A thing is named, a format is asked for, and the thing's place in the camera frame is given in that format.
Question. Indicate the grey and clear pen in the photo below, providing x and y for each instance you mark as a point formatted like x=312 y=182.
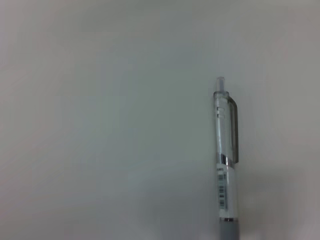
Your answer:
x=226 y=150

